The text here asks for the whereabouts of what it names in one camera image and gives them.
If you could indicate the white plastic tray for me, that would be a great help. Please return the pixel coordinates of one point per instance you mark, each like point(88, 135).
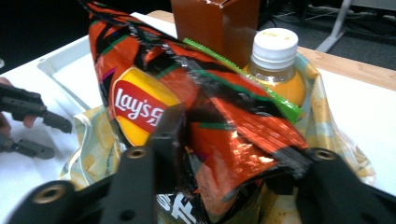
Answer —
point(74, 71)

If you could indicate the orange juice bottle white cap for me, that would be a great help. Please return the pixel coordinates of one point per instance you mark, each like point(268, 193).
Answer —
point(274, 46)

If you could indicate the white table mat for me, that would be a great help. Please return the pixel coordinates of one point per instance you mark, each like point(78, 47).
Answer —
point(358, 105)

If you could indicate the floral shopping bag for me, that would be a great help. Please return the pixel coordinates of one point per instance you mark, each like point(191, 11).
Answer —
point(93, 149)

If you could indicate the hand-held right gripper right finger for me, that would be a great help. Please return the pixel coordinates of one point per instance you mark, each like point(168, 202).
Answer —
point(330, 199)

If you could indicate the brown box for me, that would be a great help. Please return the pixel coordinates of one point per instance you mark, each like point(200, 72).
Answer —
point(214, 28)

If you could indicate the red chips bag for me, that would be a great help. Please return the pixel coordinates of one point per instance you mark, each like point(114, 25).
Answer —
point(224, 130)

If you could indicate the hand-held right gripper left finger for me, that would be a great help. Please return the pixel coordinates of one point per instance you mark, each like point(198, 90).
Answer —
point(140, 186)

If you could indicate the white desk frame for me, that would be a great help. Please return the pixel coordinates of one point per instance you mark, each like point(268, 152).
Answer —
point(334, 31)

